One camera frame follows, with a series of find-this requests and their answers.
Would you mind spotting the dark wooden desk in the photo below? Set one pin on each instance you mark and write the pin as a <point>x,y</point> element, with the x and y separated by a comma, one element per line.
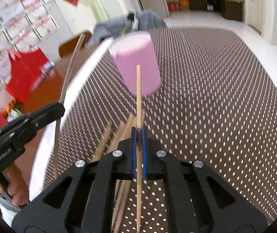
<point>228,9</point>

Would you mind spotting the red cardboard box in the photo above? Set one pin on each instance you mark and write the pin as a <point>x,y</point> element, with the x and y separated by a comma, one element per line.
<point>173,6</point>

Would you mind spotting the brown wooden chair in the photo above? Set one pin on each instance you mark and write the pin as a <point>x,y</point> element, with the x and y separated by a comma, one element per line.
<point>67,47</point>

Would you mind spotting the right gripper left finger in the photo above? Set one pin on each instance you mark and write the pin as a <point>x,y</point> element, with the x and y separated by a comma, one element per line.
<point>82,198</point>

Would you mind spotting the orange cardboard box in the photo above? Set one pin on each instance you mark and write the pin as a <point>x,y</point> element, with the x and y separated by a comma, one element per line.
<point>184,5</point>

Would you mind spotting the pink cylindrical cup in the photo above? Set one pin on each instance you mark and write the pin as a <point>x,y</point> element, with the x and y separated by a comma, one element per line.
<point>135,49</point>

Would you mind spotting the grey jacket on chair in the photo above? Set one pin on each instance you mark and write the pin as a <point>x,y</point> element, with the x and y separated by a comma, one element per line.
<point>132,22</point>

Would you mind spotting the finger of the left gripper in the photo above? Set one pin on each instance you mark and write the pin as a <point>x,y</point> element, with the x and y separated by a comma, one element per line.
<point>23,129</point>

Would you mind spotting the red tote bag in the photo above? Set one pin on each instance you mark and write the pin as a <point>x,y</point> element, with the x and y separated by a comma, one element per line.
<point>25,72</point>

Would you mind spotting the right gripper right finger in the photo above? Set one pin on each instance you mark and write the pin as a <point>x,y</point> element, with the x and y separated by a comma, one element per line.
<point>197,198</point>

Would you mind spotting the wooden chopstick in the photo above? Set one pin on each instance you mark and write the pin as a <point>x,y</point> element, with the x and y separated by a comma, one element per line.
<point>62,100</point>
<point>122,186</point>
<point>139,146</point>
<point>101,147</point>

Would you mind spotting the brown polka dot mat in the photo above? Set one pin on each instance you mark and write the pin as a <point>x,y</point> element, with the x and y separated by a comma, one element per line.
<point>216,104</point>

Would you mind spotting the person's left hand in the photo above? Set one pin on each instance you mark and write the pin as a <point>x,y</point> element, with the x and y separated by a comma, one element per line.
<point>17,188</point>

